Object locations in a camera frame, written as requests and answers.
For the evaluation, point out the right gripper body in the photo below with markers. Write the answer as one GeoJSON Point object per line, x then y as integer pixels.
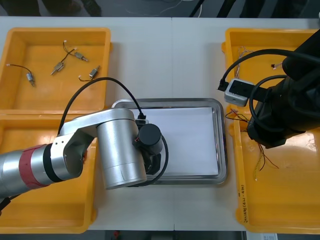
{"type": "Point", "coordinates": [267, 132]}

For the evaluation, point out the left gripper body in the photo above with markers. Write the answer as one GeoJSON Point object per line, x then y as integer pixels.
{"type": "Point", "coordinates": [152, 162]}

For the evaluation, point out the small metal solenoid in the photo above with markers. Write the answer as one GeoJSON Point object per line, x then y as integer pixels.
{"type": "Point", "coordinates": [30, 77]}
{"type": "Point", "coordinates": [93, 72]}
{"type": "Point", "coordinates": [59, 66]}
{"type": "Point", "coordinates": [79, 56]}

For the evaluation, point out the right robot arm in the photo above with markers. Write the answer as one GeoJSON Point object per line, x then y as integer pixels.
{"type": "Point", "coordinates": [300, 100]}

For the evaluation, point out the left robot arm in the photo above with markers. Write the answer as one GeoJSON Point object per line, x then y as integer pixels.
{"type": "Point", "coordinates": [120, 150]}

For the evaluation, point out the white sheet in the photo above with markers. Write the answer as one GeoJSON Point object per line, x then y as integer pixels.
{"type": "Point", "coordinates": [190, 140]}

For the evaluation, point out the steel tray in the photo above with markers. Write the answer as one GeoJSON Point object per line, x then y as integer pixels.
{"type": "Point", "coordinates": [221, 150]}

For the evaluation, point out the short harness with connector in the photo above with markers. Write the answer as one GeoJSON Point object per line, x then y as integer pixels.
{"type": "Point", "coordinates": [273, 66]}

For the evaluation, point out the yellow-orange plastic bin with handwriting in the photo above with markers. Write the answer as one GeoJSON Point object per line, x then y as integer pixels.
{"type": "Point", "coordinates": [275, 200]}

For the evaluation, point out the white printed paper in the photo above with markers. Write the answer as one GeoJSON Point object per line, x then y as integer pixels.
{"type": "Point", "coordinates": [268, 237]}

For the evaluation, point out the black stand leg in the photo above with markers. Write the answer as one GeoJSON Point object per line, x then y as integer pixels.
{"type": "Point", "coordinates": [226, 7]}

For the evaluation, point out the black slanted pole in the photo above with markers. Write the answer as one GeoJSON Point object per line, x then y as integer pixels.
{"type": "Point", "coordinates": [197, 7]}

